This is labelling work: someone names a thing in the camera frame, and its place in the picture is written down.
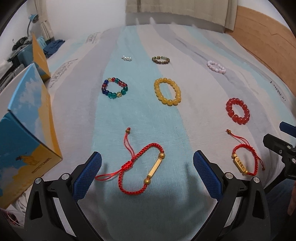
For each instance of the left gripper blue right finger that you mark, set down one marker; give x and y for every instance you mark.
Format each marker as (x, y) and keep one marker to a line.
(211, 181)

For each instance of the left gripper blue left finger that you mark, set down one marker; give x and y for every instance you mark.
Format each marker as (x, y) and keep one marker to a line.
(84, 174)

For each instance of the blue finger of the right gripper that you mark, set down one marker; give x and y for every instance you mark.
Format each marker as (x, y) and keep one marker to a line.
(287, 128)

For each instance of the red cord bracelet gold tube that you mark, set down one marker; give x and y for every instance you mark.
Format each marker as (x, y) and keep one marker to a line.
(123, 175)

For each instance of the person's right hand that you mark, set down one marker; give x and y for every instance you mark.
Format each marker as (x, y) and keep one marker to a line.
(292, 204)

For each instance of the blue and yellow cardboard box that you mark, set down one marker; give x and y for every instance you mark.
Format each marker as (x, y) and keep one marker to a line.
(29, 146)

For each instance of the wooden headboard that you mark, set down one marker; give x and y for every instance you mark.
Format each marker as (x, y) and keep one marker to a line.
(268, 41)

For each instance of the striped bed sheet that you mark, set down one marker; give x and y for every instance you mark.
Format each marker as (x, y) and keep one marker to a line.
(183, 89)

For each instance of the white pearl strand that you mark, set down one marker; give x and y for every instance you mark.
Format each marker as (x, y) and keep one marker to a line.
(126, 58)

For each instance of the grey suitcase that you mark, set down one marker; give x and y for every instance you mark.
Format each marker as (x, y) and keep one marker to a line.
(10, 75)

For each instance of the teal suitcase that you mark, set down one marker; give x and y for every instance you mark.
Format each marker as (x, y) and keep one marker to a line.
(22, 55)

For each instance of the dark blue clothing pile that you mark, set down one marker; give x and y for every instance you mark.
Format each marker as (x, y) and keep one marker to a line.
(52, 47)

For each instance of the beige curtain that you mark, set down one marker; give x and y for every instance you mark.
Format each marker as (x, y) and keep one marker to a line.
(45, 26)

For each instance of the blue desk lamp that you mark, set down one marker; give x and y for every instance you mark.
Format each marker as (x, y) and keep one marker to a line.
(33, 18)

